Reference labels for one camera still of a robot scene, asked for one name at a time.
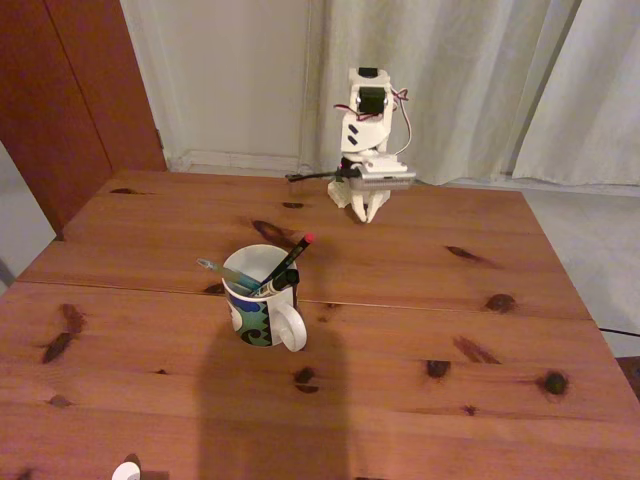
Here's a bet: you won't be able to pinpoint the white marker black cap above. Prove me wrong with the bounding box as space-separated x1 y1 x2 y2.
252 269 300 298

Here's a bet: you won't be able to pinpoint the brown wooden door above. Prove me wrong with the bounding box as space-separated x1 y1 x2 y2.
0 0 166 241

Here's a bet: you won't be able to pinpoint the black pen red ends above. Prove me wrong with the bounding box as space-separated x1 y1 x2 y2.
248 232 316 297

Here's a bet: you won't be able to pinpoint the green mechanical pencil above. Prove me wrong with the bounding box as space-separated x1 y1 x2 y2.
196 257 261 297

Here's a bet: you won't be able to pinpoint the silver camera box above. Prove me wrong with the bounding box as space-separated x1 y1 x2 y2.
352 155 417 192

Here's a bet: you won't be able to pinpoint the white mug green blue pattern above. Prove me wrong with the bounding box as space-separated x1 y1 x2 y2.
221 243 308 354

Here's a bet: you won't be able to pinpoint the black camera cable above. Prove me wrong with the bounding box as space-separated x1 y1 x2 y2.
284 168 357 182

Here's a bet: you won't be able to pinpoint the white curtain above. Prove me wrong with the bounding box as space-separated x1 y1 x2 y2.
299 0 584 186
509 0 640 189

